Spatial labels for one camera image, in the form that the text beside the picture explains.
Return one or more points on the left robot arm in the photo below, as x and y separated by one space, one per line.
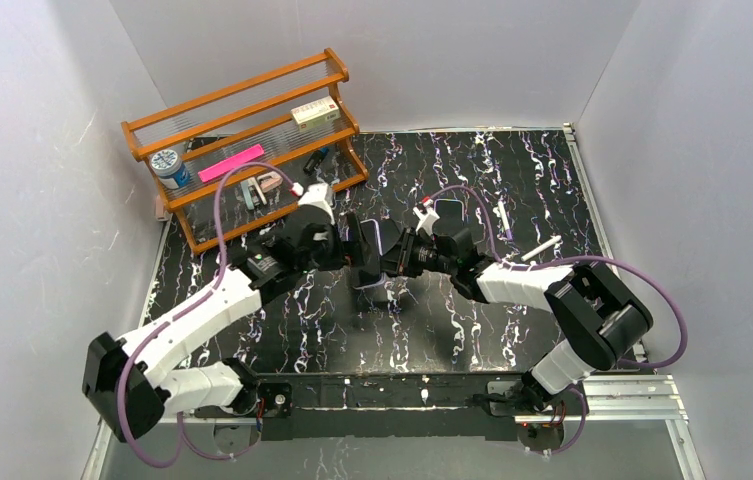
135 380

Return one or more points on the white pen with purple tip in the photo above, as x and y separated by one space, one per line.
505 221

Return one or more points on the lavender phone case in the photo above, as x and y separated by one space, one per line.
373 238

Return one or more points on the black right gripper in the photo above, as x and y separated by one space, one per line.
403 253

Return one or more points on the blue white jar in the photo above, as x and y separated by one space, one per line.
169 168

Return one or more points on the orange wooden shelf rack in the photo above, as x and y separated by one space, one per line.
219 124

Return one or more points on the pink flat bar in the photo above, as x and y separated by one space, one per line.
220 168

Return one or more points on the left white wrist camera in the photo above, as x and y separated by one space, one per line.
319 196

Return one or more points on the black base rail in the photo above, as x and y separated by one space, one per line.
488 405

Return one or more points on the white small box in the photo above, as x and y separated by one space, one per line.
315 113

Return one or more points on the pink teal stapler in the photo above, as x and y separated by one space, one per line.
261 190

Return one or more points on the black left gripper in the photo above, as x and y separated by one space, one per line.
350 245

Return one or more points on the white marker pen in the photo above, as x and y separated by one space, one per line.
550 243

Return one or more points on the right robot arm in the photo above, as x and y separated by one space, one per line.
600 317

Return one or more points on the dark marker pen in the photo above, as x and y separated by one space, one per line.
315 160

